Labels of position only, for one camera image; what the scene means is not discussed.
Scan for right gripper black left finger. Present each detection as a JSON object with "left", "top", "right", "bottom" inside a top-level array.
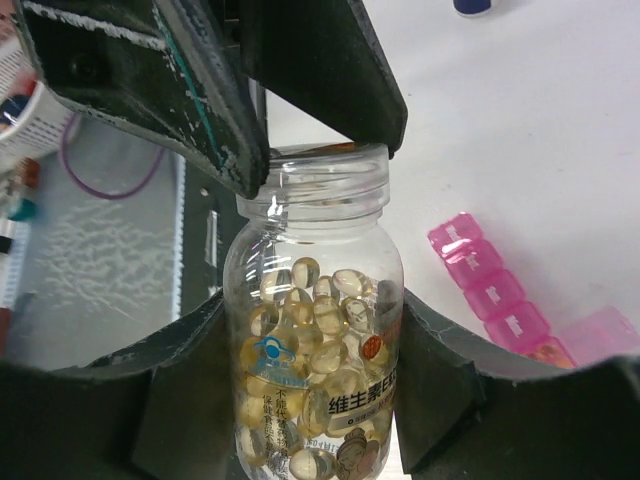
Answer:
[{"left": 1, "top": 294, "right": 233, "bottom": 479}]

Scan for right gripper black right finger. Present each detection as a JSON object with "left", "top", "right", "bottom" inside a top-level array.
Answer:
[{"left": 395, "top": 293, "right": 639, "bottom": 479}]

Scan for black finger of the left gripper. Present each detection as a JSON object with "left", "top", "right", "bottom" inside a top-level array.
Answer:
[
  {"left": 242, "top": 1, "right": 408, "bottom": 154},
  {"left": 13, "top": 1, "right": 269, "bottom": 199}
]

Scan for pink weekly pill organizer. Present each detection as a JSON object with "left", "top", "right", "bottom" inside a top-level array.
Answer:
[{"left": 427, "top": 212, "right": 639, "bottom": 369}]

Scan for amber pill bottle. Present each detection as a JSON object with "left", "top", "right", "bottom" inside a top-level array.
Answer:
[{"left": 223, "top": 143, "right": 404, "bottom": 479}]

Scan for printed paper cup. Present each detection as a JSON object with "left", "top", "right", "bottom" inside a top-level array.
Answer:
[{"left": 1, "top": 36, "right": 80, "bottom": 171}]

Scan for white cap pill bottle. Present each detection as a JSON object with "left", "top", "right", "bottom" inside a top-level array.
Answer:
[{"left": 452, "top": 0, "right": 494, "bottom": 18}]

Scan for white slotted cable duct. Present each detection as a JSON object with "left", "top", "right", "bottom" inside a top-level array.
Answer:
[{"left": 1, "top": 219, "right": 30, "bottom": 310}]

